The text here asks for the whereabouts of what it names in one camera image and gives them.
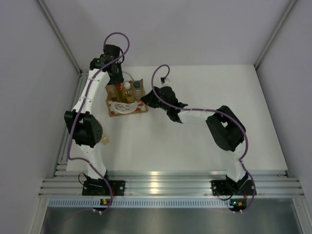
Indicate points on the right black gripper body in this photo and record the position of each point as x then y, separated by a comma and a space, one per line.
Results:
161, 106

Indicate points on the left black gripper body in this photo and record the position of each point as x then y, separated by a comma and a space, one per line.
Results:
117, 77

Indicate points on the grey cap clear jar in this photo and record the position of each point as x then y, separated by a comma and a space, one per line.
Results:
137, 89

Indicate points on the white cap amber bottle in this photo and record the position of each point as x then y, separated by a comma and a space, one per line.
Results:
128, 93
104, 138

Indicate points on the red cap yellow bottle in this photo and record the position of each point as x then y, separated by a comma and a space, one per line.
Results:
118, 90

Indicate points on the burlap watermelon canvas bag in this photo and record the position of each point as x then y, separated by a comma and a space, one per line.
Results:
118, 108

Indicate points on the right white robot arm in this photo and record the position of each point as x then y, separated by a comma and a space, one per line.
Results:
227, 131

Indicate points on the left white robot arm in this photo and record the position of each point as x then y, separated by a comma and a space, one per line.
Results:
85, 122

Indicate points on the left aluminium frame post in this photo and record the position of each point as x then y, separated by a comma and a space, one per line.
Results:
51, 21

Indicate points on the aluminium frame post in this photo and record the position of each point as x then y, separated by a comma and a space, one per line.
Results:
276, 31
51, 21

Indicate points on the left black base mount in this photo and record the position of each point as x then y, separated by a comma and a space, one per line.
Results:
99, 187

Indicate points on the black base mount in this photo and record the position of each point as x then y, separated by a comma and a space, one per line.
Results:
99, 187
221, 190

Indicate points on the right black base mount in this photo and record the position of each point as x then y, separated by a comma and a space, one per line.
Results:
221, 190

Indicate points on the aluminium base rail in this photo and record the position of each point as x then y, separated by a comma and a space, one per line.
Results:
173, 184

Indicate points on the white slotted cable duct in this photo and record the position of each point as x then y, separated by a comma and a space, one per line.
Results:
143, 203

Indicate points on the right aluminium frame post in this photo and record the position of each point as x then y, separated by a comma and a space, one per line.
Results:
276, 31

